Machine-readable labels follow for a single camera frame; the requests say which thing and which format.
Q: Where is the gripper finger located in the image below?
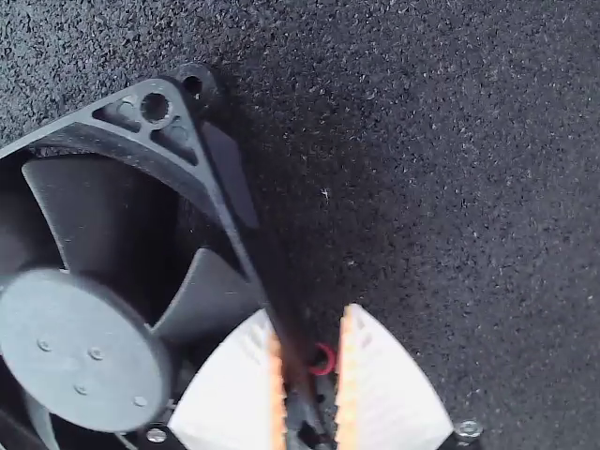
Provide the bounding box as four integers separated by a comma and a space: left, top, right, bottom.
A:
333, 303, 484, 450
134, 307, 288, 450

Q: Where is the black square fan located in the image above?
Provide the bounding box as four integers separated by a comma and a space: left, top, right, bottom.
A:
0, 64, 339, 450

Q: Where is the black mat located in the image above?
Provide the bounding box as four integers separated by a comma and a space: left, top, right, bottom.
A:
0, 0, 600, 450

